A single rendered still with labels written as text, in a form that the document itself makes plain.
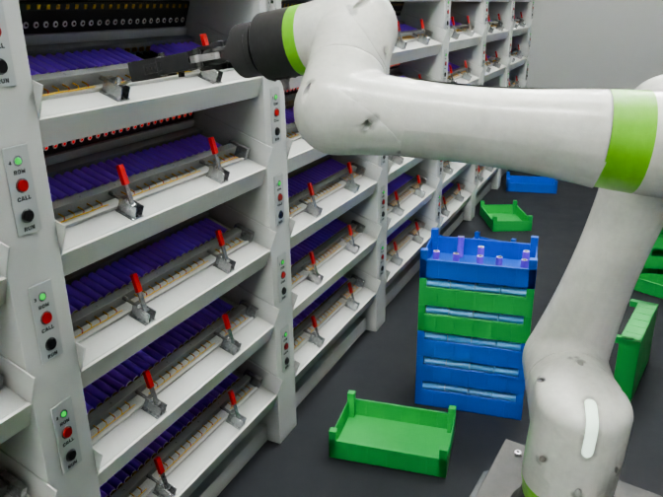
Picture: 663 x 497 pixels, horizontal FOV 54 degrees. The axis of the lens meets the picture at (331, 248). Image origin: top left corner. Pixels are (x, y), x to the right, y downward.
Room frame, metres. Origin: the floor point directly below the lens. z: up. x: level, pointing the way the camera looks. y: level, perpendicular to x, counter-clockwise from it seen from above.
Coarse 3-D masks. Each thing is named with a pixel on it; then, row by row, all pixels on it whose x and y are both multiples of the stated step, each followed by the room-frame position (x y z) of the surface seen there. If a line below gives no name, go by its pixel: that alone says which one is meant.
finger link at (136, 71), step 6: (138, 60) 1.04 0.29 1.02; (144, 60) 1.04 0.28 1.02; (150, 60) 1.03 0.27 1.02; (132, 66) 1.05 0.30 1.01; (138, 66) 1.04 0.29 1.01; (132, 72) 1.05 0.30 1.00; (138, 72) 1.04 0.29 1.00; (132, 78) 1.05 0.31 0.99; (138, 78) 1.04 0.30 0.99; (144, 78) 1.04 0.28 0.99; (150, 78) 1.04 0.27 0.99
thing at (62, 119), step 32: (96, 32) 1.26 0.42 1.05; (128, 32) 1.33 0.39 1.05; (160, 32) 1.42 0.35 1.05; (96, 96) 1.06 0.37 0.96; (160, 96) 1.15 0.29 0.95; (192, 96) 1.24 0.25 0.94; (224, 96) 1.34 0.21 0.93; (256, 96) 1.46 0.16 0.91; (64, 128) 0.96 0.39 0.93; (96, 128) 1.02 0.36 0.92
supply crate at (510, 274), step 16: (432, 240) 1.81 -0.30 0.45; (448, 240) 1.81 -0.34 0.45; (480, 240) 1.78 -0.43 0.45; (432, 256) 1.78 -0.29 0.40; (448, 256) 1.78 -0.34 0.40; (464, 256) 1.78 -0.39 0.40; (512, 256) 1.76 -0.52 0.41; (432, 272) 1.63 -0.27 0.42; (448, 272) 1.62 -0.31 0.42; (464, 272) 1.60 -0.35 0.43; (480, 272) 1.59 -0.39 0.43; (496, 272) 1.58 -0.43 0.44; (512, 272) 1.57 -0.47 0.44; (528, 272) 1.56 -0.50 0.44; (528, 288) 1.55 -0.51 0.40
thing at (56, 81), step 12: (60, 72) 1.05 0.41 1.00; (72, 72) 1.06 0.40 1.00; (84, 72) 1.08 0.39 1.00; (96, 72) 1.10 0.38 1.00; (108, 72) 1.12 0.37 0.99; (120, 72) 1.15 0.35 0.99; (48, 84) 1.01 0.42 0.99; (60, 84) 1.03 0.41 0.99; (72, 84) 1.05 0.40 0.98; (84, 84) 1.08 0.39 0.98; (96, 84) 1.10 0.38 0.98
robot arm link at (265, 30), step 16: (256, 16) 0.94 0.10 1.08; (272, 16) 0.92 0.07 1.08; (256, 32) 0.92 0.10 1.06; (272, 32) 0.91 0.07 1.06; (256, 48) 0.92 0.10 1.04; (272, 48) 0.91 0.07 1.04; (256, 64) 0.92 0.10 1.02; (272, 64) 0.91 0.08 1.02; (288, 64) 0.91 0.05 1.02; (272, 80) 0.94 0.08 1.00; (288, 80) 0.95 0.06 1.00
